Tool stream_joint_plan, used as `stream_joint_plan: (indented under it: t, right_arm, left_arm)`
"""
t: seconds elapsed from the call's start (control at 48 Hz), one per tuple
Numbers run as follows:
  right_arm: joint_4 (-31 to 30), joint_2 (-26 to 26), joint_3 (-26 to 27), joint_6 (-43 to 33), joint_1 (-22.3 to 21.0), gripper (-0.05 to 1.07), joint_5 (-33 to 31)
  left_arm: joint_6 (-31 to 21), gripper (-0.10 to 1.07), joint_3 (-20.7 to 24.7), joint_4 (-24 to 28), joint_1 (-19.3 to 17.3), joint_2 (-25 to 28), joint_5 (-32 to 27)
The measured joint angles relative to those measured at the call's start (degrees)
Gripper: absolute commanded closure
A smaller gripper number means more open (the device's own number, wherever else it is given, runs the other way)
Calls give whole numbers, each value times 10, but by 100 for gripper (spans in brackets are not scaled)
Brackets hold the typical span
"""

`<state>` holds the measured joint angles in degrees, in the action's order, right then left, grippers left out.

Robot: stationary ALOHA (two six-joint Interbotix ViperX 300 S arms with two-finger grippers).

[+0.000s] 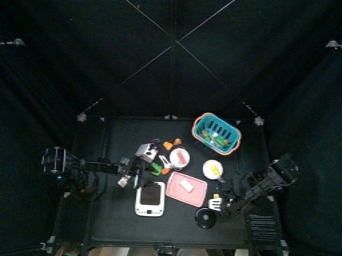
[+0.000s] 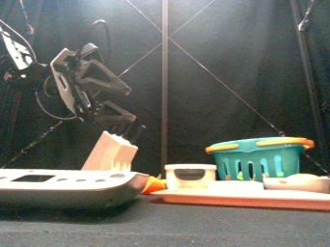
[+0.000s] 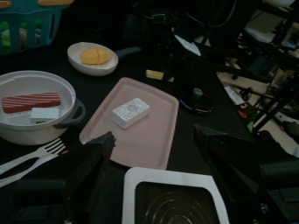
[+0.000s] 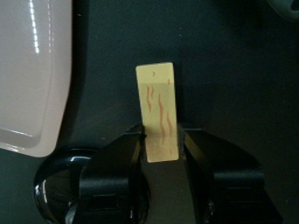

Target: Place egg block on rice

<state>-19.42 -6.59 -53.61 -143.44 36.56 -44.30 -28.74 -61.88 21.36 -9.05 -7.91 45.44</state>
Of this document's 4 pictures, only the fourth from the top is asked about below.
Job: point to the glossy black round dish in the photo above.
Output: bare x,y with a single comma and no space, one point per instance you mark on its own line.
54,180

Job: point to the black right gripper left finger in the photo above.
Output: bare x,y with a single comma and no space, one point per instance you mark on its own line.
113,175

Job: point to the yellow toy egg block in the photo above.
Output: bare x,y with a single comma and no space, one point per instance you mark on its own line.
158,102

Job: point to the dark grey round object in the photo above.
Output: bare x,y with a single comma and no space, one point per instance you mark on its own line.
289,9

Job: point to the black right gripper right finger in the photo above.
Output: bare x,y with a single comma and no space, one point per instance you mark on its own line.
226,180

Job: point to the pink rectangular tray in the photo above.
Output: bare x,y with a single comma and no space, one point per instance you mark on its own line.
31,87

